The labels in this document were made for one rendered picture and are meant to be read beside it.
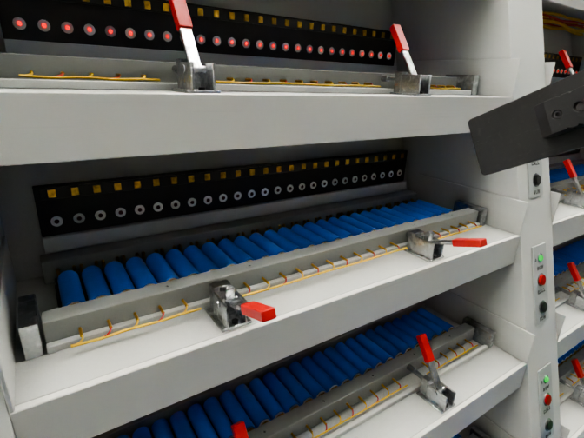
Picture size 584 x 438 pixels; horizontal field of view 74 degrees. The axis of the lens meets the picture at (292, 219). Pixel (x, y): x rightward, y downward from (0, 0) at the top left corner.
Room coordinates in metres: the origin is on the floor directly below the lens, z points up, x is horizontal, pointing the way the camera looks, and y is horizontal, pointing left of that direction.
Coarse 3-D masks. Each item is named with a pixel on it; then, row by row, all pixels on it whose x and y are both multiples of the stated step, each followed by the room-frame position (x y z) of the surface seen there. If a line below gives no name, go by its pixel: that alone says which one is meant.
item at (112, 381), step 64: (384, 192) 0.65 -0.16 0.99; (448, 192) 0.64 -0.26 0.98; (0, 256) 0.33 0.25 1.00; (384, 256) 0.46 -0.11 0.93; (448, 256) 0.47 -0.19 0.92; (512, 256) 0.55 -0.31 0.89; (0, 320) 0.25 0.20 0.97; (192, 320) 0.33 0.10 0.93; (256, 320) 0.33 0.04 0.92; (320, 320) 0.36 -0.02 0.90; (64, 384) 0.25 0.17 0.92; (128, 384) 0.27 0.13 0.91; (192, 384) 0.30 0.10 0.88
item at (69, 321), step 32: (416, 224) 0.51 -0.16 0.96; (448, 224) 0.54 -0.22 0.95; (288, 256) 0.40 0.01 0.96; (320, 256) 0.42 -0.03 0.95; (352, 256) 0.45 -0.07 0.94; (160, 288) 0.33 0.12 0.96; (192, 288) 0.34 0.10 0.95; (64, 320) 0.29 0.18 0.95; (96, 320) 0.30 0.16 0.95; (128, 320) 0.31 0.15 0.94; (160, 320) 0.31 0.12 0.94
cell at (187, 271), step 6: (168, 252) 0.42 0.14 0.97; (174, 252) 0.41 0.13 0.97; (180, 252) 0.42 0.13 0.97; (168, 258) 0.41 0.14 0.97; (174, 258) 0.40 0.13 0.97; (180, 258) 0.40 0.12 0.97; (186, 258) 0.41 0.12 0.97; (174, 264) 0.40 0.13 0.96; (180, 264) 0.39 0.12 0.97; (186, 264) 0.39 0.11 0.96; (174, 270) 0.39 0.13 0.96; (180, 270) 0.38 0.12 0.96; (186, 270) 0.38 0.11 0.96; (192, 270) 0.37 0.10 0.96; (180, 276) 0.38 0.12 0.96
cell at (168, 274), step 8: (152, 256) 0.40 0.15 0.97; (160, 256) 0.40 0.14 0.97; (152, 264) 0.39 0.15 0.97; (160, 264) 0.38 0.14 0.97; (168, 264) 0.39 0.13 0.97; (152, 272) 0.39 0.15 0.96; (160, 272) 0.37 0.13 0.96; (168, 272) 0.37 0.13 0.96; (160, 280) 0.36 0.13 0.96; (168, 280) 0.36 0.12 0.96
